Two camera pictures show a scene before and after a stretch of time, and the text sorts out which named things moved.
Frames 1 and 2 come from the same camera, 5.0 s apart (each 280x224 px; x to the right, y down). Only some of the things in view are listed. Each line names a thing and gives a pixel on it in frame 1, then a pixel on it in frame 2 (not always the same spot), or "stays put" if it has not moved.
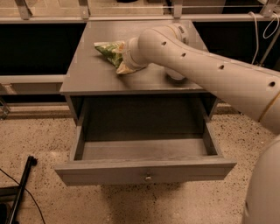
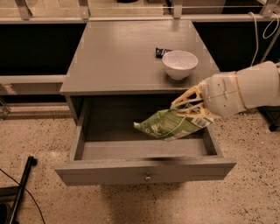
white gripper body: x=129 y=55 → x=222 y=93
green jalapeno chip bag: x=114 y=51 → x=167 y=124
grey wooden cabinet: x=98 y=94 stays put
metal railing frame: x=269 y=14 stays put
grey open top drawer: x=122 y=140 stays put
